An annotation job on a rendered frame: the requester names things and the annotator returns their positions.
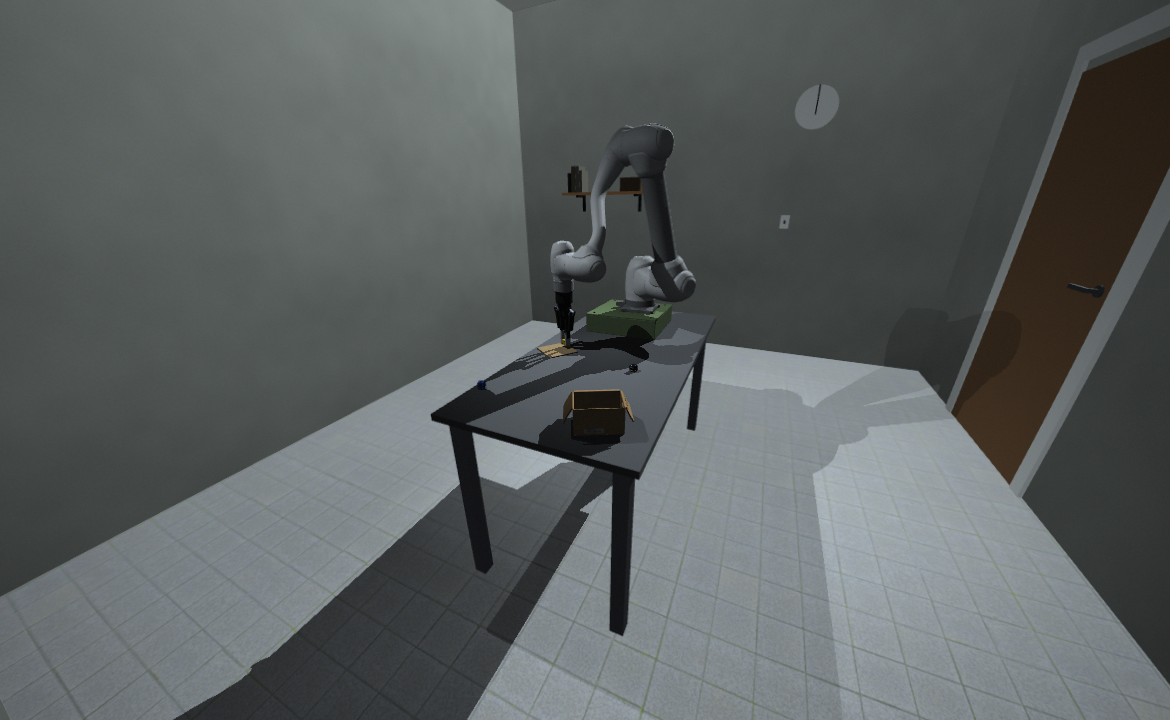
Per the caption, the open brown cardboard box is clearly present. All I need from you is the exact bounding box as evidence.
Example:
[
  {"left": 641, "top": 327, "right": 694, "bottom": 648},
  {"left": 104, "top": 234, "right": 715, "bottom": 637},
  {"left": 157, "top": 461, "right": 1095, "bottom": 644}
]
[{"left": 563, "top": 389, "right": 634, "bottom": 436}]

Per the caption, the tan textured mat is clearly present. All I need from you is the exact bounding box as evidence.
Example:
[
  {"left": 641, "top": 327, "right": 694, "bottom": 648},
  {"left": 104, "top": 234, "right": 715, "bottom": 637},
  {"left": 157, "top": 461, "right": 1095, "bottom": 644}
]
[{"left": 538, "top": 343, "right": 577, "bottom": 358}]

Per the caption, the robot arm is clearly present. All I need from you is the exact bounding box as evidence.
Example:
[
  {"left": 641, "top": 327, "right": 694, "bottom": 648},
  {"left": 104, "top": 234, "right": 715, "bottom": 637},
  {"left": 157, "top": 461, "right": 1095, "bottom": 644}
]
[{"left": 550, "top": 124, "right": 696, "bottom": 314}]

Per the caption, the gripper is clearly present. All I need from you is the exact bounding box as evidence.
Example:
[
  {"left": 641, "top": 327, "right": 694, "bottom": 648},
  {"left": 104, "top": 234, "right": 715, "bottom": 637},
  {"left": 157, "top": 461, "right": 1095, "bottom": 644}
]
[{"left": 555, "top": 292, "right": 574, "bottom": 347}]

